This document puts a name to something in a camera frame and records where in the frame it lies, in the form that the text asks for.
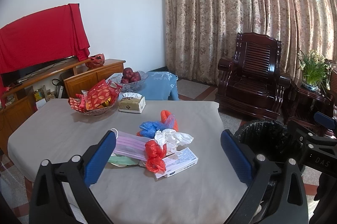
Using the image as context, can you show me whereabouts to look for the red basket on cabinet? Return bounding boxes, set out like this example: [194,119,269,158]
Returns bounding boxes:
[85,53,105,69]

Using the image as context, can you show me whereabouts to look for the wooden tv cabinet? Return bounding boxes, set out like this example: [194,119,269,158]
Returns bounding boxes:
[1,59,125,155]

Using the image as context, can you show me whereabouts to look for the grey tablecloth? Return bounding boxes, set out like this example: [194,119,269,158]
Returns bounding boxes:
[7,99,246,223]

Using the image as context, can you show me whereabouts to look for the black television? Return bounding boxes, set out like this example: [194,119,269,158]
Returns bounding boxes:
[1,56,76,87]

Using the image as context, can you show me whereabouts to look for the dark wooden side table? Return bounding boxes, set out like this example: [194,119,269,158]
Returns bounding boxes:
[281,79,336,136]

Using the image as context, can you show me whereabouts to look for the floral beige curtain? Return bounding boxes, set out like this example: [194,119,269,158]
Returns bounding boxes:
[165,0,336,84]

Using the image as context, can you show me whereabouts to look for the red plastic bag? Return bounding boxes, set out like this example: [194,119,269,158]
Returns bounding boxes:
[145,140,167,173]

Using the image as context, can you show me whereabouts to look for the white medicine box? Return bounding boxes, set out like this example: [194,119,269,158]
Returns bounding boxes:
[155,148,198,180]

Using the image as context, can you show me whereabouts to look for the glass bowl of red snacks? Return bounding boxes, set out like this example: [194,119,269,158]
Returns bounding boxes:
[68,80,122,116]

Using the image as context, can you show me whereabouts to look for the tissue box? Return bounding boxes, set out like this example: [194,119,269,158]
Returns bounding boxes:
[118,92,146,114]

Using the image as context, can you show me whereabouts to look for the orange foam net square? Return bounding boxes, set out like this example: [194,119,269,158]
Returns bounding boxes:
[160,110,178,131]

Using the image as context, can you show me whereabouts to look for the potted green plant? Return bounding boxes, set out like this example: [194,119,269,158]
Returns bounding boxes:
[298,50,332,92]

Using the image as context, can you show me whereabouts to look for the glass bowl of apples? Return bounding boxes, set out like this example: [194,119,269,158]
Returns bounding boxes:
[106,67,148,92]

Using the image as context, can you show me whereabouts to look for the pink face mask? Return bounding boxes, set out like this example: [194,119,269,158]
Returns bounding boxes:
[111,128,150,161]

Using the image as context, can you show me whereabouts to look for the green rubber gloves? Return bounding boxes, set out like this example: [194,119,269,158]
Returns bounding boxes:
[108,155,140,167]

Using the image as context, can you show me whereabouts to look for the white tissue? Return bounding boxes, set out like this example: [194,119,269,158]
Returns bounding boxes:
[154,129,194,156]

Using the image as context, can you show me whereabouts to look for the blue tablecloth side table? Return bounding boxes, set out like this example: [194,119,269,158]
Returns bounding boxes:
[136,72,179,101]

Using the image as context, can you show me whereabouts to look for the dark wooden armchair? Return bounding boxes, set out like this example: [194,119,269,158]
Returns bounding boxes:
[215,32,291,120]

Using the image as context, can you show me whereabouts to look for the red cloth over television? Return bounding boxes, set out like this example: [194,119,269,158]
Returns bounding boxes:
[1,3,90,74]

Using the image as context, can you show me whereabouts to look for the blue plastic bag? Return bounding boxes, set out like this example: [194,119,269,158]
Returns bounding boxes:
[137,121,167,139]

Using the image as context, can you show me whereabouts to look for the black trash bin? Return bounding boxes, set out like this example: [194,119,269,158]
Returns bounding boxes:
[234,121,305,176]

